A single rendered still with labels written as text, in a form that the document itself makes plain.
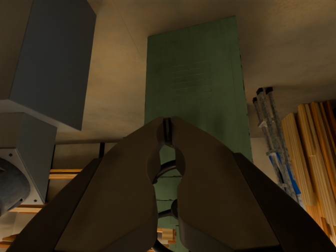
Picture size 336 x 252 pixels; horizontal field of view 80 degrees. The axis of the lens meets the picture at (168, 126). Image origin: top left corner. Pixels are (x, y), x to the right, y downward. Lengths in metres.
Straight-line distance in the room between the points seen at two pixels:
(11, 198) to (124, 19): 0.83
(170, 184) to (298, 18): 0.95
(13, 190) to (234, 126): 0.74
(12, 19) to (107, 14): 0.44
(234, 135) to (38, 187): 0.68
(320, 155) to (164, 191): 1.64
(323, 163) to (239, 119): 1.45
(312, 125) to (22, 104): 2.13
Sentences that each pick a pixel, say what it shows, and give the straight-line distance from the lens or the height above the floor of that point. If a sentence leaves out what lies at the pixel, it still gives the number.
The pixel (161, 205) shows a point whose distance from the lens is 0.85.
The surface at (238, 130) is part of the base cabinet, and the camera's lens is 0.82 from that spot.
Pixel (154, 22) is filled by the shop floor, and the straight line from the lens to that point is 1.08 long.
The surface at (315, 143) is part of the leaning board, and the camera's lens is 2.21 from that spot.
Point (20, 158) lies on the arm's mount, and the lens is 0.69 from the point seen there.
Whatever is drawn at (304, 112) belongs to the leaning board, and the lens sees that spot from 2.25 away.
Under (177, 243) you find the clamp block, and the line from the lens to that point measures 0.75.
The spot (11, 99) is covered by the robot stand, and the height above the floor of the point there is 0.55.
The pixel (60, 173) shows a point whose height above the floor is 0.56.
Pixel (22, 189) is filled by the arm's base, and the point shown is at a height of 0.76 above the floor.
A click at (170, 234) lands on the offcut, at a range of 0.87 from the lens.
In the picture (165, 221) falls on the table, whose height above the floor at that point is 0.87.
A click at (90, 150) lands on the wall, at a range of 3.94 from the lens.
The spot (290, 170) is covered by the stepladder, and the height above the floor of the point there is 0.64.
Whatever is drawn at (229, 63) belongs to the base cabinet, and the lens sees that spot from 0.94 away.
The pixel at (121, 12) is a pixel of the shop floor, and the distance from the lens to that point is 1.06.
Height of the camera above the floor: 0.75
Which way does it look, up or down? 17 degrees down
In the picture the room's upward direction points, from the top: 180 degrees counter-clockwise
